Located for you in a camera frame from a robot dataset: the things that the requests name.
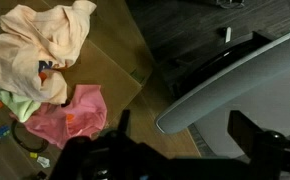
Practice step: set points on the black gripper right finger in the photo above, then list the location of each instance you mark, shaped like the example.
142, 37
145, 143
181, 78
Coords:
245, 133

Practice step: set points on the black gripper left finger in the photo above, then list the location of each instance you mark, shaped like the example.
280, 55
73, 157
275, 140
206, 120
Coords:
124, 121

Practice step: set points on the light green shirt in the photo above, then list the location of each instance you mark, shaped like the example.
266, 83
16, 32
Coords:
18, 105

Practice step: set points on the peach printed shirt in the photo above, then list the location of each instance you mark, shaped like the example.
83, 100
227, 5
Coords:
28, 56

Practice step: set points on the large cardboard box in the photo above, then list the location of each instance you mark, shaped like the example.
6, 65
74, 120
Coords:
111, 66

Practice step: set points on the pink shirt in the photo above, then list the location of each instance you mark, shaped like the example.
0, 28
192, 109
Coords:
81, 113

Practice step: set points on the small white paper tag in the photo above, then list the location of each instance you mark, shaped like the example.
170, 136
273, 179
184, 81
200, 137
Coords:
43, 161

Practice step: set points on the small yellow piece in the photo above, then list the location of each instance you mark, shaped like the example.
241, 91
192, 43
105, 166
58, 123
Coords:
33, 155

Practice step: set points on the gray office chair black frame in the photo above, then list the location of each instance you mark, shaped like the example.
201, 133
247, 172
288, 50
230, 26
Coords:
238, 80

